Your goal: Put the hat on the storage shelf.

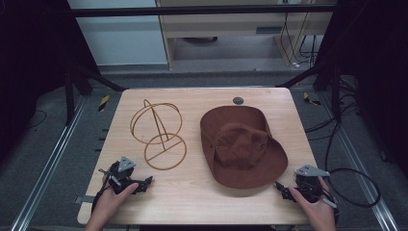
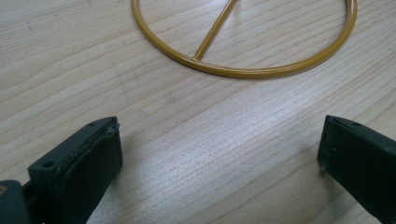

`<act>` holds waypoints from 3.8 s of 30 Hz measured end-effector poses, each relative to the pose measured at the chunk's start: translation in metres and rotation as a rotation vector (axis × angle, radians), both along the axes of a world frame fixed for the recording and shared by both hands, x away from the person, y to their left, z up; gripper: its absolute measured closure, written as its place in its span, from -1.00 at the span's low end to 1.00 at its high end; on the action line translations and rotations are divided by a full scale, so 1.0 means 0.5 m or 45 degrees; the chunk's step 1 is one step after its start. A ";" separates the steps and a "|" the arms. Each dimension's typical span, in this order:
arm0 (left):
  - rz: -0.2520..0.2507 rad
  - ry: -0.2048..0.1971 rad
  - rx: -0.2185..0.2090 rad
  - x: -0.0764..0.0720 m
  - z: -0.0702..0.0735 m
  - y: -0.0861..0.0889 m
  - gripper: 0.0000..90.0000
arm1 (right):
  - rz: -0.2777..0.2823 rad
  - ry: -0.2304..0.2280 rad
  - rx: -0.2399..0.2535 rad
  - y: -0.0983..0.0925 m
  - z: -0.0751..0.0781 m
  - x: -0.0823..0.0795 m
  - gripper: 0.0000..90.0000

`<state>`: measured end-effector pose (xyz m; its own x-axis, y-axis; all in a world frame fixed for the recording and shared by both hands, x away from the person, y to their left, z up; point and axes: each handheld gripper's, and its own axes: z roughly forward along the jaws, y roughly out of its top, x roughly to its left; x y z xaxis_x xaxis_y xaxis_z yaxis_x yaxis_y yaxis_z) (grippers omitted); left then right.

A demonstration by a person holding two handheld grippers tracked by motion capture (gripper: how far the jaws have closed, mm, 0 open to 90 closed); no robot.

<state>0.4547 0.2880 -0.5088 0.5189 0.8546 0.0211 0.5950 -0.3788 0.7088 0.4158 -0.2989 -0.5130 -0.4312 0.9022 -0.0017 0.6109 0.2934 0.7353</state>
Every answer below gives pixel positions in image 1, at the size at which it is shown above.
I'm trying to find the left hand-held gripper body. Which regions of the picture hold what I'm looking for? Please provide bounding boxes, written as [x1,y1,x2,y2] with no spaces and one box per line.
[98,156,146,195]

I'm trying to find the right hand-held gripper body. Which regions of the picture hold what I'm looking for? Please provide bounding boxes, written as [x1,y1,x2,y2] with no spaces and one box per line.
[293,164,339,210]

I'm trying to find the wire hat stand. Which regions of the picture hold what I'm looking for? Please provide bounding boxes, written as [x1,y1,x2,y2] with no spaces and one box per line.
[129,98,188,171]

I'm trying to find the brown brimmed hat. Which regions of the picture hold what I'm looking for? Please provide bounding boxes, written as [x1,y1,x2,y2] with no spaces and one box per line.
[199,105,290,191]

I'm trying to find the person's left hand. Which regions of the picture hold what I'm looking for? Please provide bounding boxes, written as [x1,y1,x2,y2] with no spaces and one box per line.
[90,182,140,225]

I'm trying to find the person's right hand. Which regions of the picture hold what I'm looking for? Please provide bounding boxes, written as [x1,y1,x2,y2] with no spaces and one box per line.
[288,176,339,226]

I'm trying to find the grey tape strip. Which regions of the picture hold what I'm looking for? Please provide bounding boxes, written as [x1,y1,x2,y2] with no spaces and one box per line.
[74,195,96,205]

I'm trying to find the yellow black striped marker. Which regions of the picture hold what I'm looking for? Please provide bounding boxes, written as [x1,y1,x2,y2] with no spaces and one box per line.
[97,94,111,113]
[302,91,321,107]

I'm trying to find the white cabinet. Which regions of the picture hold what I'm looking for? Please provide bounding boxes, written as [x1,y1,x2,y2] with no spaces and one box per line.
[66,0,169,67]

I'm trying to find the black curtain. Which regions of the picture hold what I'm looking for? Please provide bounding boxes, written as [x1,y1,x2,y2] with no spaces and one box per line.
[0,0,101,162]
[316,0,408,181]

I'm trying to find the beige wooden desk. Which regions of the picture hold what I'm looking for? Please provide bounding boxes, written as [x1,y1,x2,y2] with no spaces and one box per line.
[155,0,339,69]

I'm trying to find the aluminium floor rail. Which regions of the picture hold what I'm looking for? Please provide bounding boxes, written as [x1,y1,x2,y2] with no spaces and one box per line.
[9,95,89,231]
[316,91,401,231]

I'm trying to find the black looped cable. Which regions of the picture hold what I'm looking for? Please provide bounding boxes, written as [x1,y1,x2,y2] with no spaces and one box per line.
[324,121,382,208]

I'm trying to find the black frame stand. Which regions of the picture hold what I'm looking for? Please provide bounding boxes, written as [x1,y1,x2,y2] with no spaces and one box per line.
[274,59,344,123]
[63,59,129,127]

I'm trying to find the black floor cable bundle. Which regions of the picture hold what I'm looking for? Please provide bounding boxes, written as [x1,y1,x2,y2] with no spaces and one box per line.
[303,76,364,142]

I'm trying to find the thin black floor cable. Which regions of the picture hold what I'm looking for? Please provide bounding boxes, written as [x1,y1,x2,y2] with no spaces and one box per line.
[26,109,48,130]

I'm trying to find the hanging black cables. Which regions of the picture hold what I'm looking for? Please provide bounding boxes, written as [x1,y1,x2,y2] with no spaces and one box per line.
[279,12,319,69]

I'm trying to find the black horizontal frame bar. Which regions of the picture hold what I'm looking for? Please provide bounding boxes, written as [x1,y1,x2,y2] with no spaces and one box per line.
[67,3,339,18]

